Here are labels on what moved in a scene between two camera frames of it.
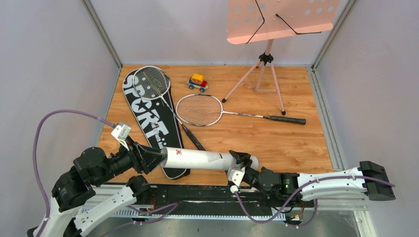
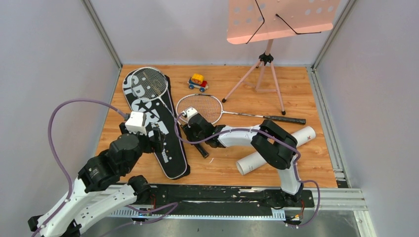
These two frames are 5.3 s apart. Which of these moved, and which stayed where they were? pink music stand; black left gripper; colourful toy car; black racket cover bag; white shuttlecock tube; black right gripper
Moved: black left gripper; white shuttlecock tube; black right gripper
Stayed: black racket cover bag; pink music stand; colourful toy car
